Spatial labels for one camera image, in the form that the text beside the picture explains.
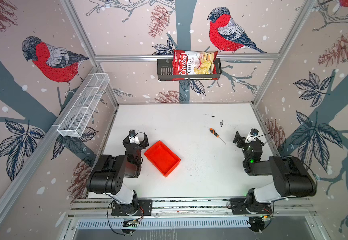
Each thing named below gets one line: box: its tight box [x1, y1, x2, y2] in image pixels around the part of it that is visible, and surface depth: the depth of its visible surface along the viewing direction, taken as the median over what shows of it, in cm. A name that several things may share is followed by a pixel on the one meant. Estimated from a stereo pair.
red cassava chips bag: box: [172, 49, 219, 81], surface depth 90 cm
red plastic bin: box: [144, 140, 181, 178], surface depth 90 cm
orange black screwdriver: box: [209, 128, 227, 145], surface depth 104 cm
